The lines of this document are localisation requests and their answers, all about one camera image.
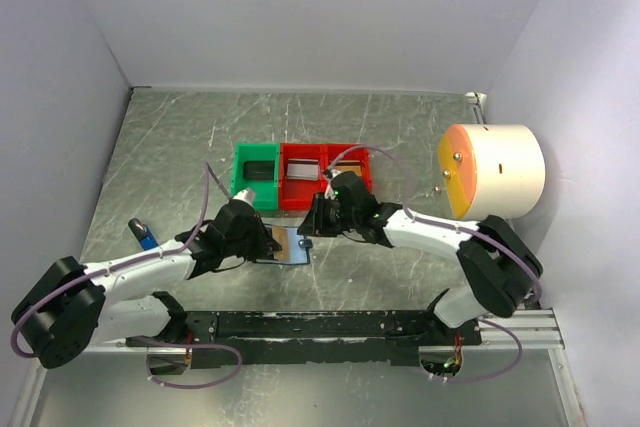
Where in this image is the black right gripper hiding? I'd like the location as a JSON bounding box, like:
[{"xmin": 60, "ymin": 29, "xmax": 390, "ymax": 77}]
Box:
[{"xmin": 296, "ymin": 192, "xmax": 359, "ymax": 238}]

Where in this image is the gold card from holder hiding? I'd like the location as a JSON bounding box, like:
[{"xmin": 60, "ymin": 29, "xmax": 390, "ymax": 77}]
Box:
[{"xmin": 271, "ymin": 225, "xmax": 298, "ymax": 265}]

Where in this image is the blue leather card holder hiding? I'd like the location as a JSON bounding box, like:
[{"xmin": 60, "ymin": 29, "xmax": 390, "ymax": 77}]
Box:
[{"xmin": 254, "ymin": 232, "xmax": 313, "ymax": 266}]

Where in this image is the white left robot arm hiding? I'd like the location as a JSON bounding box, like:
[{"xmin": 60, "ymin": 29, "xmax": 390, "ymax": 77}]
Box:
[{"xmin": 10, "ymin": 188, "xmax": 282, "ymax": 369}]

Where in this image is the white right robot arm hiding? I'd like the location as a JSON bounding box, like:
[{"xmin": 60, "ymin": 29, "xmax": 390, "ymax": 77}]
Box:
[{"xmin": 298, "ymin": 172, "xmax": 543, "ymax": 345}]

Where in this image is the silver credit card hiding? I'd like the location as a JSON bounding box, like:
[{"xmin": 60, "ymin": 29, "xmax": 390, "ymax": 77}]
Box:
[{"xmin": 285, "ymin": 159, "xmax": 320, "ymax": 181}]

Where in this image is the gold credit card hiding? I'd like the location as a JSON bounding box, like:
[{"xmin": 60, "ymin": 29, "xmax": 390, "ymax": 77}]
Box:
[{"xmin": 329, "ymin": 159, "xmax": 363, "ymax": 177}]

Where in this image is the black credit card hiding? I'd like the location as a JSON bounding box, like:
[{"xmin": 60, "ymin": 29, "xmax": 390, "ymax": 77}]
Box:
[{"xmin": 242, "ymin": 160, "xmax": 276, "ymax": 181}]

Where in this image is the red plastic bin middle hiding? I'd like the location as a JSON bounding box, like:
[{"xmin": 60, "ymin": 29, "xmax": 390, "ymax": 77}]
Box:
[{"xmin": 278, "ymin": 143, "xmax": 327, "ymax": 211}]

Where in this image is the red plastic bin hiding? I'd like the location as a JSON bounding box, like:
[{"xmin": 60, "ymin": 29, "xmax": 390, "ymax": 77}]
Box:
[
  {"xmin": 326, "ymin": 143, "xmax": 373, "ymax": 191},
  {"xmin": 278, "ymin": 143, "xmax": 327, "ymax": 211}
]

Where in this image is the red plastic bin right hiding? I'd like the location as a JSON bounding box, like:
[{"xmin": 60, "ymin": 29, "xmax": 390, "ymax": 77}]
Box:
[{"xmin": 326, "ymin": 143, "xmax": 373, "ymax": 191}]

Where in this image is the green plastic bin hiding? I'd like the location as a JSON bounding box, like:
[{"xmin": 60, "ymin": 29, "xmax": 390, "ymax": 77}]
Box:
[{"xmin": 231, "ymin": 143, "xmax": 280, "ymax": 211}]

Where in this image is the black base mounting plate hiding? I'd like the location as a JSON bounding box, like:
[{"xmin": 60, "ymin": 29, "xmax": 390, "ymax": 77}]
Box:
[{"xmin": 152, "ymin": 291, "xmax": 481, "ymax": 369}]

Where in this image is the cream cylinder orange yellow face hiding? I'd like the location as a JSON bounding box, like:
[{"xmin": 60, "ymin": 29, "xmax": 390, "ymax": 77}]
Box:
[{"xmin": 437, "ymin": 124, "xmax": 546, "ymax": 221}]

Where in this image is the aluminium rail frame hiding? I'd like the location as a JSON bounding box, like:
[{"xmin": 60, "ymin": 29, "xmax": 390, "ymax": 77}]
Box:
[{"xmin": 25, "ymin": 88, "xmax": 585, "ymax": 426}]

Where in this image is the blue black handled tool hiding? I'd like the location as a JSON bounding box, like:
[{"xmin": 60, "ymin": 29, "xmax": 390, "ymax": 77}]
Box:
[{"xmin": 128, "ymin": 218, "xmax": 159, "ymax": 251}]

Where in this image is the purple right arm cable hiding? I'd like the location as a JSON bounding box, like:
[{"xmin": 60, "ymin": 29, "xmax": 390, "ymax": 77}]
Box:
[{"xmin": 324, "ymin": 145, "xmax": 545, "ymax": 384}]

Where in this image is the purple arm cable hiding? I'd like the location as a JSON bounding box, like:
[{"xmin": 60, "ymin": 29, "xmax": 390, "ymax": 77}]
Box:
[
  {"xmin": 9, "ymin": 161, "xmax": 244, "ymax": 391},
  {"xmin": 324, "ymin": 145, "xmax": 545, "ymax": 384}
]

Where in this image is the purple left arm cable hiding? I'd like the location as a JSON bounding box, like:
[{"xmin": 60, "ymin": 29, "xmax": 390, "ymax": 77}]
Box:
[{"xmin": 9, "ymin": 161, "xmax": 244, "ymax": 391}]

